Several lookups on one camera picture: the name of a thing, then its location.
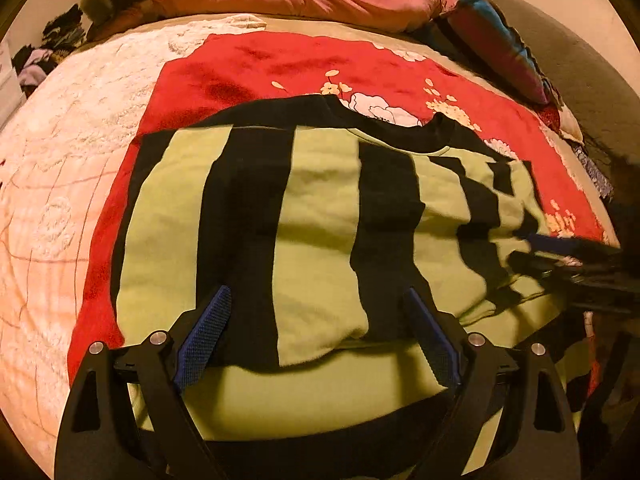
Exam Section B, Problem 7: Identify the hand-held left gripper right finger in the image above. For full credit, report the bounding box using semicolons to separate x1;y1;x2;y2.
402;287;583;480

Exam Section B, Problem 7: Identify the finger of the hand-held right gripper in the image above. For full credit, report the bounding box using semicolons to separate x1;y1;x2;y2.
517;230;618;262
507;252;576;283

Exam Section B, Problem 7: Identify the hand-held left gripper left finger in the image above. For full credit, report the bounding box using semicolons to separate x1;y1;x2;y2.
55;285;233;480

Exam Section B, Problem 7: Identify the green black striped sweater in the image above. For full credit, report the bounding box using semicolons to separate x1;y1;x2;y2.
110;94;591;480

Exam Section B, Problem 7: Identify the pile of dark clothes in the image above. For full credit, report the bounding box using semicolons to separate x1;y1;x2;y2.
10;5;86;98

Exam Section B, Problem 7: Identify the blue patterned cloth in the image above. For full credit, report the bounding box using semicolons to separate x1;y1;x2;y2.
570;140;616;201

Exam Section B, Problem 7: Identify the cream pillow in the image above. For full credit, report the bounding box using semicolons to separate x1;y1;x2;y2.
552;95;586;143

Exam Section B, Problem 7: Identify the dark red cloth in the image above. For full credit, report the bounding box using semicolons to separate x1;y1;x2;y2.
540;95;563;131

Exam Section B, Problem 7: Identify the colourful striped pillow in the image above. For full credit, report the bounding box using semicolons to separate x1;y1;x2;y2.
435;0;551;106

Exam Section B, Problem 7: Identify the white quilted bedspread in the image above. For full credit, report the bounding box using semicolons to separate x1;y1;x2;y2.
0;14;266;461

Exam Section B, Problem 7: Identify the red floral blanket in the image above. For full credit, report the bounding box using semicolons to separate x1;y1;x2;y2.
65;34;618;376

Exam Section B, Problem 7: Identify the brown plush toy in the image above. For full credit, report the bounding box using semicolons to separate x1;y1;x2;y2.
80;0;161;43

